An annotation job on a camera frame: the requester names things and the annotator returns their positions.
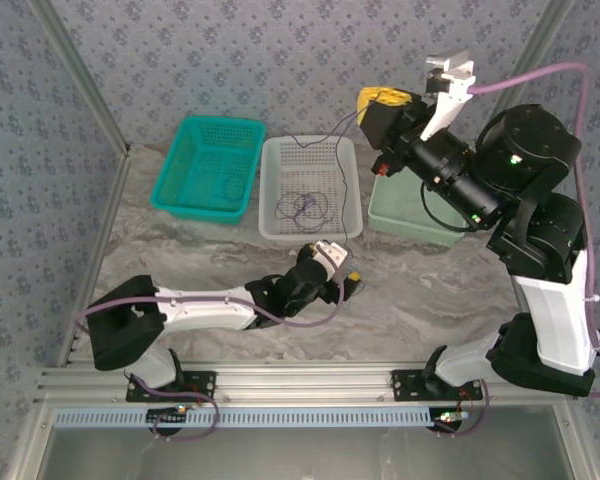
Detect thin dark green cable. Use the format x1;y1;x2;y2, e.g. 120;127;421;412
199;174;249;202

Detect mint green plastic basket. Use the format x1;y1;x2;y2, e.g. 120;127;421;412
367;172;469;247

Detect white plastic basket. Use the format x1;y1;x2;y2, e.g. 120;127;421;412
258;134;365;245

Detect grey metal panel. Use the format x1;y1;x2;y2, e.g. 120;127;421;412
29;405;589;480

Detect small control board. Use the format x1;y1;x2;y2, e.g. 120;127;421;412
146;405;191;435
429;407;470;435

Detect teal plastic basket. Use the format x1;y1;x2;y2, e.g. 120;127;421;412
149;115;268;226

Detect purple right arm harness cable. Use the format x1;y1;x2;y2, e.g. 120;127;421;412
432;62;600;440

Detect purple arm harness cable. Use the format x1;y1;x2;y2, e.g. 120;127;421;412
74;259;354;442
432;62;600;440

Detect aluminium mounting rail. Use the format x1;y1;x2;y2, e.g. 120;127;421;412
34;363;579;405

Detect purple left arm harness cable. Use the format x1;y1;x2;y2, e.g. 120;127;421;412
74;259;354;442

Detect aluminium frame post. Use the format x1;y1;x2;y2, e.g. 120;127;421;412
477;0;576;149
29;0;131;154

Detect black right camera cable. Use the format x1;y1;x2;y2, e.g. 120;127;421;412
418;178;474;235

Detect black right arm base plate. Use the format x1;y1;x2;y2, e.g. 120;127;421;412
390;368;484;404

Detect slotted pale blue cable duct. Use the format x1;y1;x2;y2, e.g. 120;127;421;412
53;405;434;429

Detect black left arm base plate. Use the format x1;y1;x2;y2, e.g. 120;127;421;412
125;369;217;404

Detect aluminium side rail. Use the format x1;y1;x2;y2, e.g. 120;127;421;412
57;147;134;369

